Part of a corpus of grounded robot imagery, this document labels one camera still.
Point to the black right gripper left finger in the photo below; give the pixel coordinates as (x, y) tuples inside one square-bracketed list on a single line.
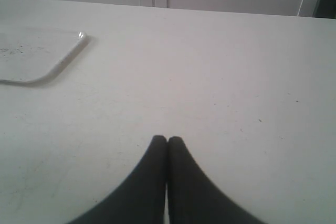
[(140, 198)]

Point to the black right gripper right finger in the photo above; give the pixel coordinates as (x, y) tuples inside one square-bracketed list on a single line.
[(192, 196)]

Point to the white rectangular tray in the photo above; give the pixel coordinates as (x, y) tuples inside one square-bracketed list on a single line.
[(32, 55)]

